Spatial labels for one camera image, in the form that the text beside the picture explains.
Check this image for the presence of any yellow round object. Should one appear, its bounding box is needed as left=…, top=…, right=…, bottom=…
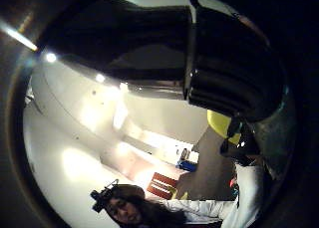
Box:
left=206, top=109, right=242, bottom=146

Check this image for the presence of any blue box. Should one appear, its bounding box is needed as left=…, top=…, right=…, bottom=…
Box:
left=176, top=159, right=199, bottom=173

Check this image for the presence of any red striped box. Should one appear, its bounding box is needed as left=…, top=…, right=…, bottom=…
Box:
left=147, top=171, right=179, bottom=200

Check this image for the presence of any the person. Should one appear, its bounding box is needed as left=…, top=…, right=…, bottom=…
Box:
left=105, top=154, right=267, bottom=228

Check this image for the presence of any black head-mounted device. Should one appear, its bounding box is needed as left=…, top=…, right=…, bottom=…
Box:
left=90, top=179, right=120, bottom=213

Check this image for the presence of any long ceiling light strip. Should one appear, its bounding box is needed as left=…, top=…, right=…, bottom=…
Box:
left=0, top=21, right=39, bottom=53

